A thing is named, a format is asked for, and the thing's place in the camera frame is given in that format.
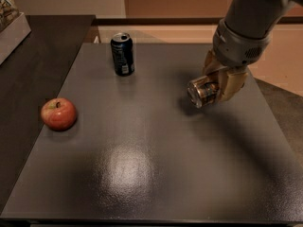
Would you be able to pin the red apple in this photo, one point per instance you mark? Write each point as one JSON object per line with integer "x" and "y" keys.
{"x": 59, "y": 114}

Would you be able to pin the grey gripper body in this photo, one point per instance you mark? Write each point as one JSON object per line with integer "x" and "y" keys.
{"x": 237, "y": 50}

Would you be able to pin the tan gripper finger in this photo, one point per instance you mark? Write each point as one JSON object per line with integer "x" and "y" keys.
{"x": 231, "y": 80}
{"x": 212, "y": 66}

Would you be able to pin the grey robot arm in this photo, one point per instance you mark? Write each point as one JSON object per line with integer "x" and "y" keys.
{"x": 252, "y": 17}

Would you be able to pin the dark blue soda can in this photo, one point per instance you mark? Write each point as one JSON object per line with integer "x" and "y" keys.
{"x": 122, "y": 52}

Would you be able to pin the white box with snacks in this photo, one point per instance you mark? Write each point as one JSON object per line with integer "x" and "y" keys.
{"x": 14, "y": 28}

